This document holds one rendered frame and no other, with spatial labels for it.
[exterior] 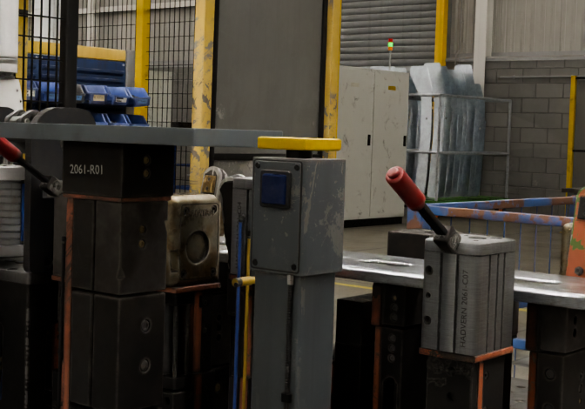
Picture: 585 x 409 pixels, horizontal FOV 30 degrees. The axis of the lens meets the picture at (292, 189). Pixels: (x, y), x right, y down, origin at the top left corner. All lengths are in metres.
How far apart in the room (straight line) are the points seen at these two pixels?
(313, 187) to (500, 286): 0.24
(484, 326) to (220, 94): 3.71
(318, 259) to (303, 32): 4.20
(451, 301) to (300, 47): 4.12
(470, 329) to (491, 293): 0.05
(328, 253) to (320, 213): 0.04
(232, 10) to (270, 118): 0.55
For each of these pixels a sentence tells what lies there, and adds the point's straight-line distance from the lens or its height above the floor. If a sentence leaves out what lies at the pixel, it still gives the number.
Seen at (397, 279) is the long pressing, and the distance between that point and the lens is 1.30.
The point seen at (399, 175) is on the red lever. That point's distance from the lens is 1.03.
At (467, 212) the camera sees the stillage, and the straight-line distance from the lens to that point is 3.44.
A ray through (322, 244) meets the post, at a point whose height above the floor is 1.06.
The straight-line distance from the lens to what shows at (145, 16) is 6.38.
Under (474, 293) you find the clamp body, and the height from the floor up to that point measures 1.01.
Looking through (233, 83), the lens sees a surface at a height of 1.37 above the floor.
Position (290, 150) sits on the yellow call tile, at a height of 1.15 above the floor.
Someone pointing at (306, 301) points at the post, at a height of 1.00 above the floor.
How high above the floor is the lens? 1.16
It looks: 3 degrees down
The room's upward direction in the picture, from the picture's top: 2 degrees clockwise
